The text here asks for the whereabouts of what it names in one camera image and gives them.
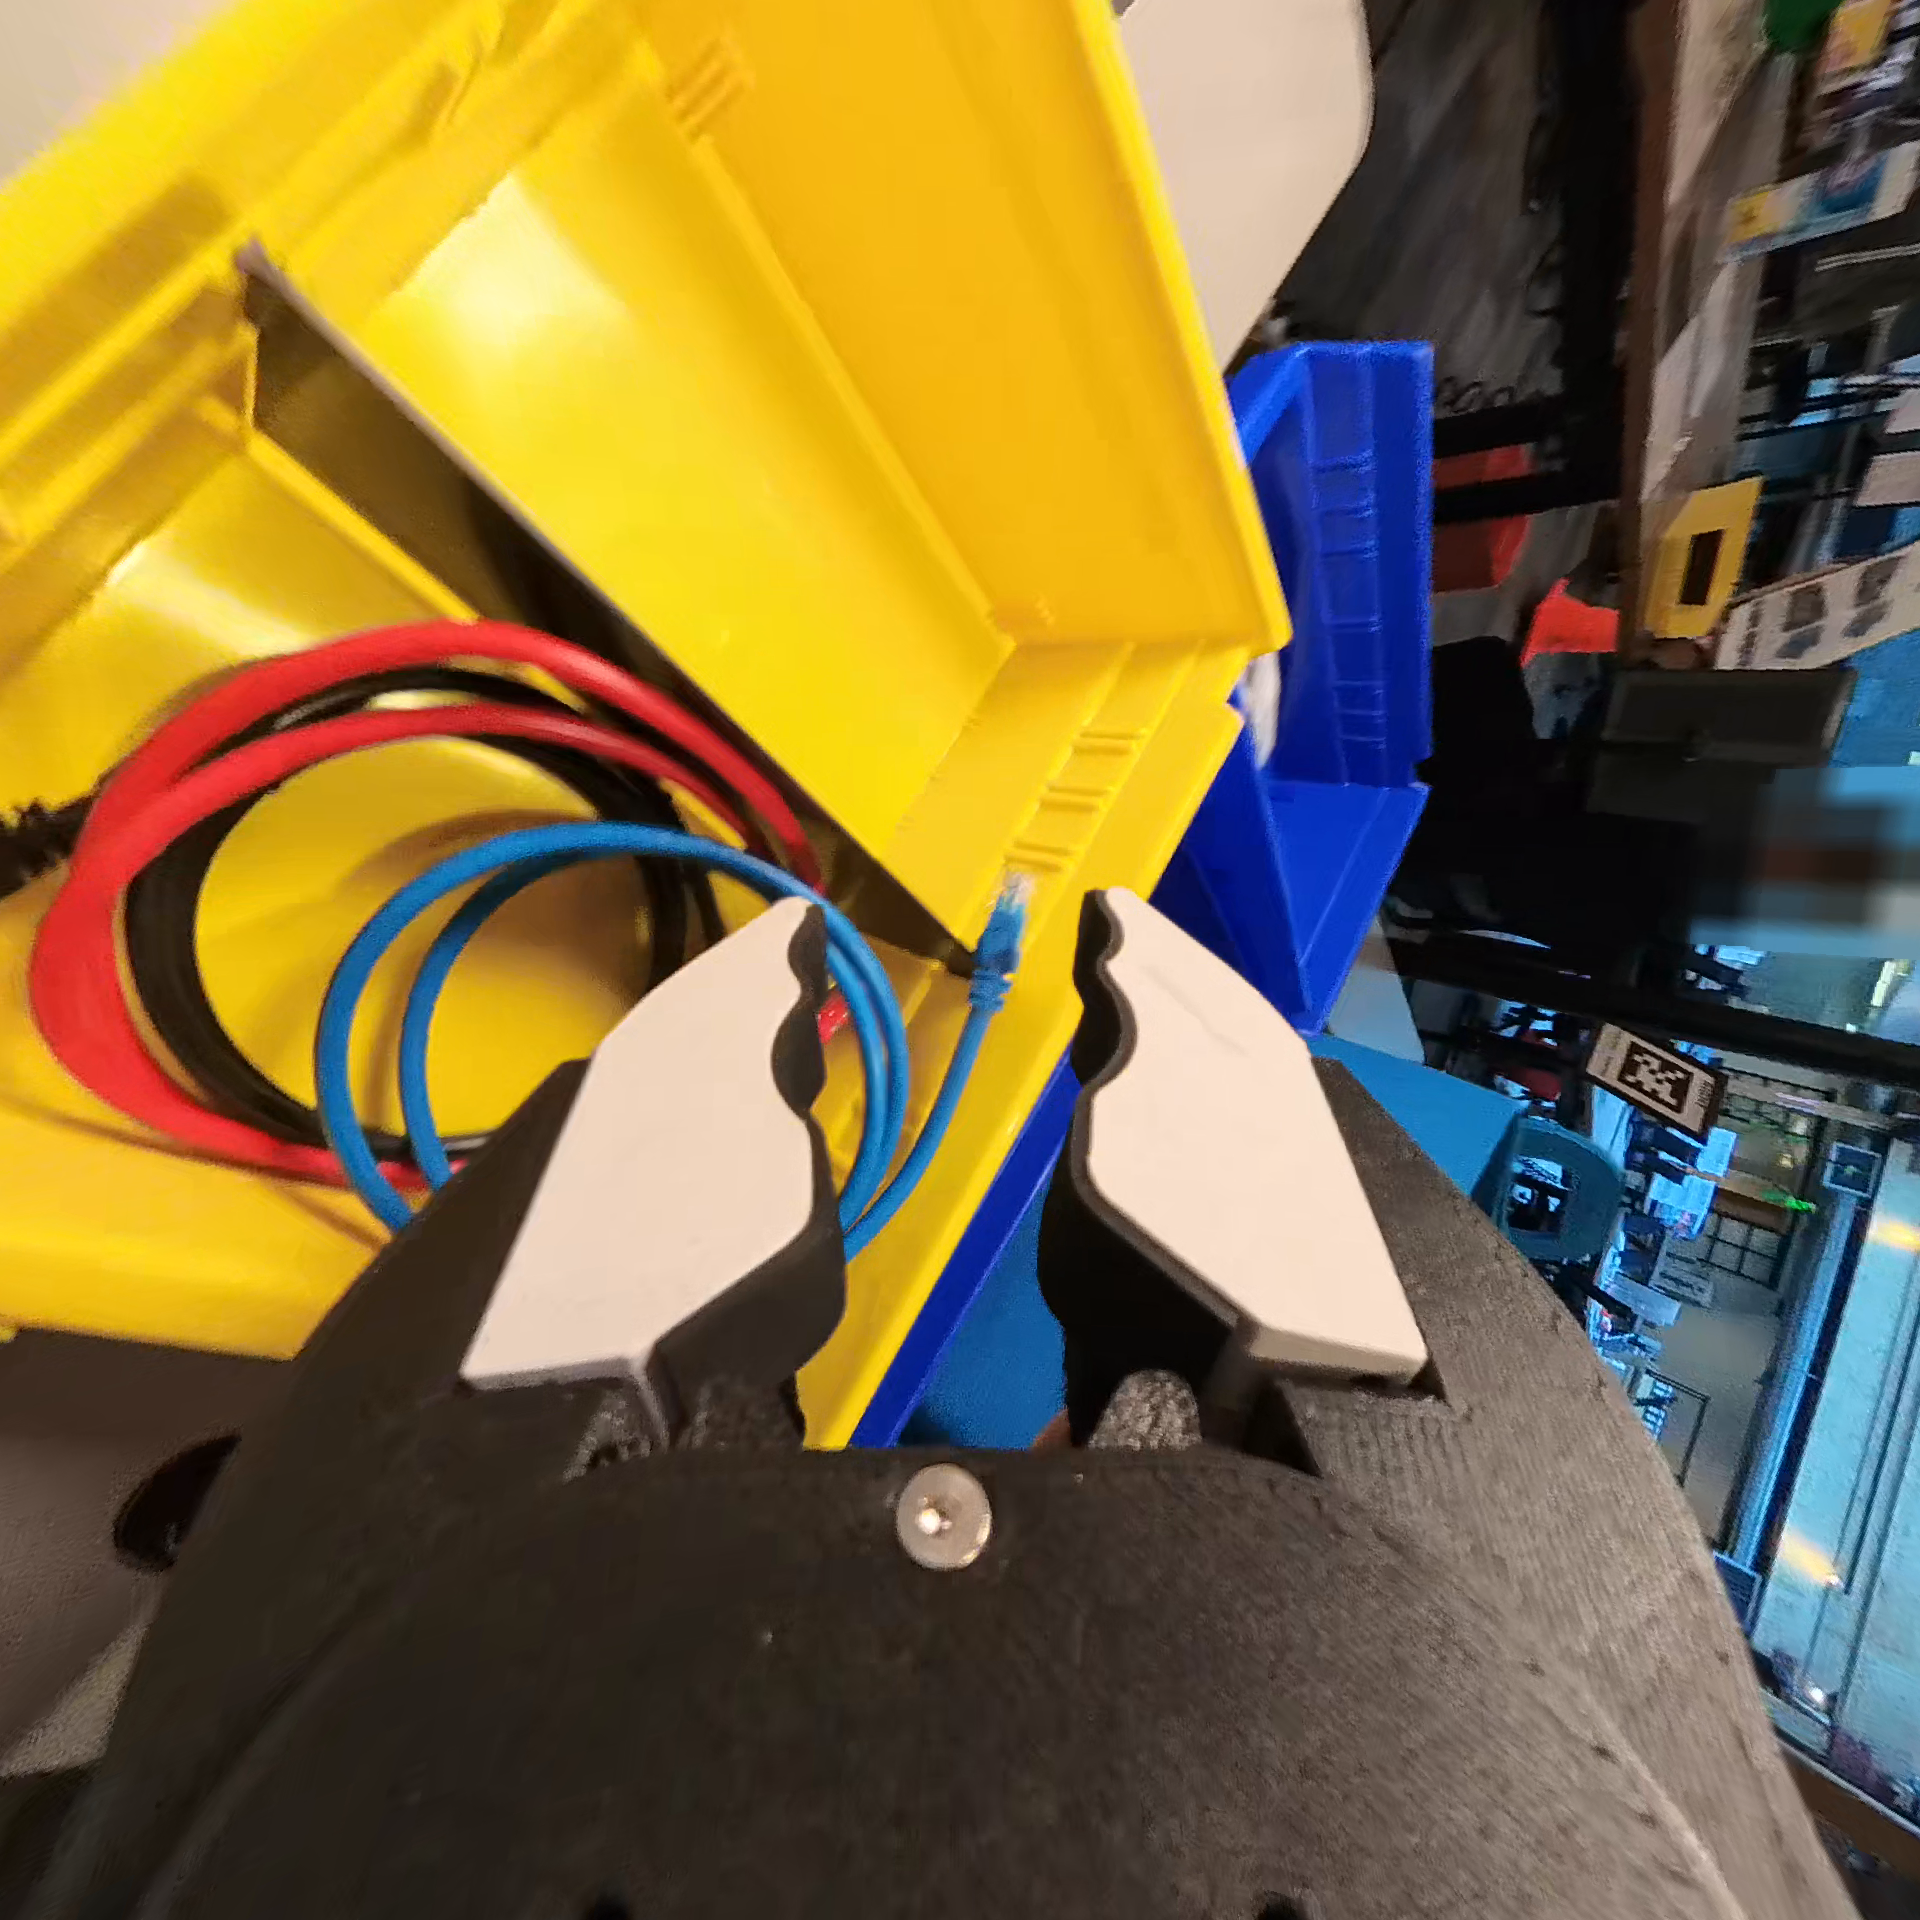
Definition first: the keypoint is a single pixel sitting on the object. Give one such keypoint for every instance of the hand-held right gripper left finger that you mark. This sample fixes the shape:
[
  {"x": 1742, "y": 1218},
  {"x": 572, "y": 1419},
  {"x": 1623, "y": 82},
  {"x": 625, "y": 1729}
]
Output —
[{"x": 660, "y": 1184}]

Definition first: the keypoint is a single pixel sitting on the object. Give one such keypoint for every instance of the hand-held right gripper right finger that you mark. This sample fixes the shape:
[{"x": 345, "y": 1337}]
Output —
[{"x": 1246, "y": 1184}]

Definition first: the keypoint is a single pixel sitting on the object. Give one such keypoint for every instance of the yellow storage bin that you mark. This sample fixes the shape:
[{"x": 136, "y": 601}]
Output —
[{"x": 841, "y": 376}]

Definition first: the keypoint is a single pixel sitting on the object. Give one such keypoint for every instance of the teal panel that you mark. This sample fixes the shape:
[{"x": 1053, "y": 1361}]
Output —
[{"x": 1440, "y": 1126}]

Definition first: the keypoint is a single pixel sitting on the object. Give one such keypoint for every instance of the fiducial marker sign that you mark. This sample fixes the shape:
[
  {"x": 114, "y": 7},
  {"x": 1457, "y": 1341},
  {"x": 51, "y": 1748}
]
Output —
[{"x": 1651, "y": 1077}]

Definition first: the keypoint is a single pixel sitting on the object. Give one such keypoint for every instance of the blue storage bin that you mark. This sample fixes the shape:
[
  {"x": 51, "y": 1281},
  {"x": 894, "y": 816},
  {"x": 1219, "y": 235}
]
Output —
[{"x": 1335, "y": 601}]

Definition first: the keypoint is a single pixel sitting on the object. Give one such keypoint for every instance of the orange plastic object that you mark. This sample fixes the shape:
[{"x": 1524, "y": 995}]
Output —
[{"x": 1569, "y": 622}]

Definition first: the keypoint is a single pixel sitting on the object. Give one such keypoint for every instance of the red box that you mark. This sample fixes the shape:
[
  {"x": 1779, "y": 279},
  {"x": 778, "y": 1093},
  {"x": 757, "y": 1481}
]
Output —
[{"x": 1478, "y": 540}]

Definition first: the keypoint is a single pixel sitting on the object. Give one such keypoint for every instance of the yellow box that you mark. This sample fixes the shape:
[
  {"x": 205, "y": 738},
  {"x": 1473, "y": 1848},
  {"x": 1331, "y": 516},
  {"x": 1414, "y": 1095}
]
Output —
[{"x": 1661, "y": 601}]

